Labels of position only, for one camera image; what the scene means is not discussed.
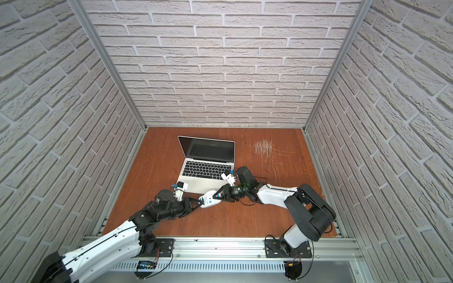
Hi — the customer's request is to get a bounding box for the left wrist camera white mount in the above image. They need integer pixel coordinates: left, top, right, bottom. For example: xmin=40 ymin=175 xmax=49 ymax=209
xmin=172 ymin=182 xmax=188 ymax=202

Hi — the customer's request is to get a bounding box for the silver laptop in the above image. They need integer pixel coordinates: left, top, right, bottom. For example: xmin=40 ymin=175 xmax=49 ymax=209
xmin=178 ymin=136 xmax=236 ymax=195

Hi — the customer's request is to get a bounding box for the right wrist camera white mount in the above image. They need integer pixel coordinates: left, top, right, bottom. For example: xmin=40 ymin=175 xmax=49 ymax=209
xmin=221 ymin=170 xmax=237 ymax=186

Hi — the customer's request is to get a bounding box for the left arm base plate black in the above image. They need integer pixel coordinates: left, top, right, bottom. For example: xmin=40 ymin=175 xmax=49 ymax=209
xmin=138 ymin=238 xmax=175 ymax=258

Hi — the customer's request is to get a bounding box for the left electronics board with wires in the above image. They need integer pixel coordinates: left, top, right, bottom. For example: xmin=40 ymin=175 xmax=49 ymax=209
xmin=134 ymin=261 xmax=158 ymax=279

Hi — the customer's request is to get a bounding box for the white wireless mouse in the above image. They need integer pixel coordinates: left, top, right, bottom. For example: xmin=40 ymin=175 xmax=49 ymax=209
xmin=199 ymin=190 xmax=222 ymax=208

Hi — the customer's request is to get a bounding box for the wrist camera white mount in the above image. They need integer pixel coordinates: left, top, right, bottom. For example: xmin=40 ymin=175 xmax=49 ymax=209
xmin=172 ymin=182 xmax=188 ymax=202
xmin=221 ymin=170 xmax=237 ymax=186

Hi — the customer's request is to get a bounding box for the aluminium front rail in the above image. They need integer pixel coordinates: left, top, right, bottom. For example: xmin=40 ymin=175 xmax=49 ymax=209
xmin=160 ymin=237 xmax=365 ymax=261

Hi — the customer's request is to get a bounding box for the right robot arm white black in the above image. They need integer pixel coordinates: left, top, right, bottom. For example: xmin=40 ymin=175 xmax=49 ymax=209
xmin=201 ymin=166 xmax=336 ymax=253

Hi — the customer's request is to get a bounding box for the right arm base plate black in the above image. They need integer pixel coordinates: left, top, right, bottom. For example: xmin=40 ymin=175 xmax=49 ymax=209
xmin=264 ymin=238 xmax=313 ymax=259

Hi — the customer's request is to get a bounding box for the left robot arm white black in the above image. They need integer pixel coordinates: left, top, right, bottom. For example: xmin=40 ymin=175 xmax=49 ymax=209
xmin=31 ymin=189 xmax=204 ymax=283

